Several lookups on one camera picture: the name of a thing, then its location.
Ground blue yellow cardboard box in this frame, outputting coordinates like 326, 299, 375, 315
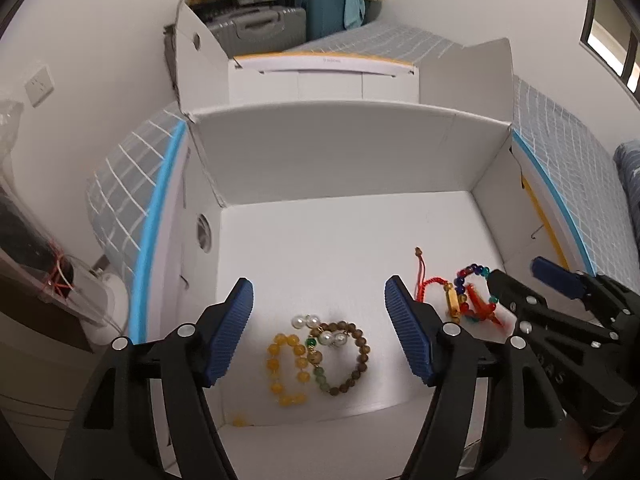
127, 0, 599, 480

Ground grey hard suitcase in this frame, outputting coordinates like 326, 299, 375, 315
206, 6, 306, 58

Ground person's right hand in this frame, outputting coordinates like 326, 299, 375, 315
564, 413, 639, 479

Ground dark framed window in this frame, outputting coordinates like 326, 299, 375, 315
580, 0, 639, 104

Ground folded blue grey duvet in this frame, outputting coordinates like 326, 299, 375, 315
614, 139, 640, 245

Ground grey grid bed sheet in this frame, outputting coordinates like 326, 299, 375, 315
86, 22, 639, 289

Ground teal suitcase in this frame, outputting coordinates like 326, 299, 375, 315
295, 0, 366, 41

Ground red cord gold tube bracelet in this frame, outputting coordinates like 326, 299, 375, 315
413, 245, 462, 323

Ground brown wood green bead bracelet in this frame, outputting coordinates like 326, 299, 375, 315
304, 320, 370, 397

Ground multicolour glass bead bracelet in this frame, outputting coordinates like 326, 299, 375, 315
453, 262, 501, 319

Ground white wall socket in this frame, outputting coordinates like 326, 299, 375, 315
24, 66, 54, 107

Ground white pearl earring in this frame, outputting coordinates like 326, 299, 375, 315
291, 314, 349, 350

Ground red cord gold bead bracelet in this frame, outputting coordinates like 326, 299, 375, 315
462, 282, 509, 331

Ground yellow bead bracelet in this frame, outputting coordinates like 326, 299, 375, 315
264, 331, 310, 408

